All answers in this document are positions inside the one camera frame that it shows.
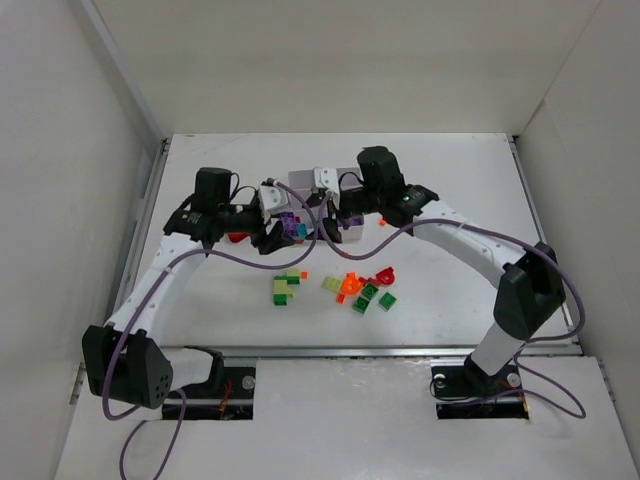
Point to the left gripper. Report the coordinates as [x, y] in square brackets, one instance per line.
[267, 230]

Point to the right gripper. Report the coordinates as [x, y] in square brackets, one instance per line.
[329, 215]

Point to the purple curved lego brick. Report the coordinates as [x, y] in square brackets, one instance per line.
[354, 222]

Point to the red rounded lego brick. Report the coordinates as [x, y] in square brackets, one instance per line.
[236, 237]

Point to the teal square lego brick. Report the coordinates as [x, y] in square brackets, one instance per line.
[302, 232]

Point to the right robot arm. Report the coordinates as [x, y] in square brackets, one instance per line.
[529, 289]

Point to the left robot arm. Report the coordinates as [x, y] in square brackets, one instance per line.
[123, 357]

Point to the green and lime lego cluster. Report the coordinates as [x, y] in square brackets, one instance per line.
[283, 286]

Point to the right white divided container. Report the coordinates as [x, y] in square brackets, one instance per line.
[323, 205]

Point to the lime square lego brick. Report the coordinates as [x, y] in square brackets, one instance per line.
[332, 284]

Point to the red round lego piece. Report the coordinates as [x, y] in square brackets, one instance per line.
[385, 277]

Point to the orange round lego piece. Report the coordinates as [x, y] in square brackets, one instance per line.
[351, 285]

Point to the green lego brick right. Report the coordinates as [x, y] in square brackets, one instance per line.
[387, 301]

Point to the green lego brick lower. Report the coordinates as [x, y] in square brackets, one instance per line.
[360, 305]

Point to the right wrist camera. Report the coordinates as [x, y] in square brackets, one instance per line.
[325, 179]

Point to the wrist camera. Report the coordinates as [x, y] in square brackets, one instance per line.
[272, 200]
[325, 179]

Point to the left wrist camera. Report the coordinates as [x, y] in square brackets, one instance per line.
[272, 200]

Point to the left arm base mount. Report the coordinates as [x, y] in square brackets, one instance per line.
[231, 399]

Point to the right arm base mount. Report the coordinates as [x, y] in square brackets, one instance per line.
[462, 393]

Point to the aluminium rail front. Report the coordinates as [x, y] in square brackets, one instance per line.
[343, 351]

